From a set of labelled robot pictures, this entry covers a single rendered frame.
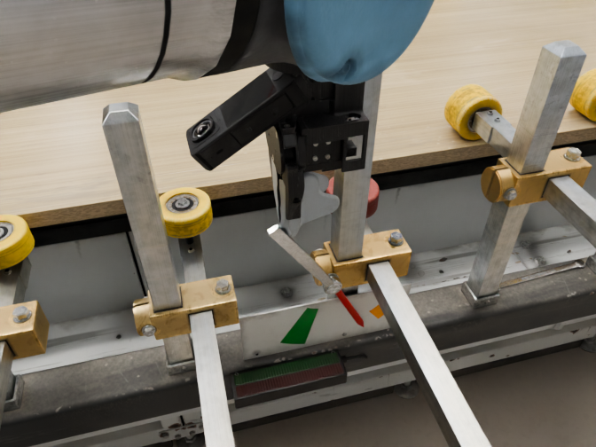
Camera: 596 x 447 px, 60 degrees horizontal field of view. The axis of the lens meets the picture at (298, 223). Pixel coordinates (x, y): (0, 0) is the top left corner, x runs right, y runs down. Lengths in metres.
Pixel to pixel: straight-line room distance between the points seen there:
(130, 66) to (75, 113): 0.89
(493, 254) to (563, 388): 0.99
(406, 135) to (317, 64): 0.74
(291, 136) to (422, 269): 0.67
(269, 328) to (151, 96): 0.54
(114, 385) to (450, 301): 0.55
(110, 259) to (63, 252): 0.07
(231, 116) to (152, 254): 0.24
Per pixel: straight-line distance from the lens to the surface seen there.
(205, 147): 0.45
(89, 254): 0.93
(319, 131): 0.45
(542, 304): 0.97
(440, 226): 1.08
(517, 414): 1.68
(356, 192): 0.63
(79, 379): 0.85
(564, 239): 1.24
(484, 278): 0.87
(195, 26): 0.17
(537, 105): 0.71
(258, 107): 0.44
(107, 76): 0.17
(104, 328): 1.00
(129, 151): 0.55
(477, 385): 1.69
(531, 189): 0.77
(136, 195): 0.58
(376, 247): 0.73
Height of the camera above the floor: 1.37
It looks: 41 degrees down
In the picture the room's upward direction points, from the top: straight up
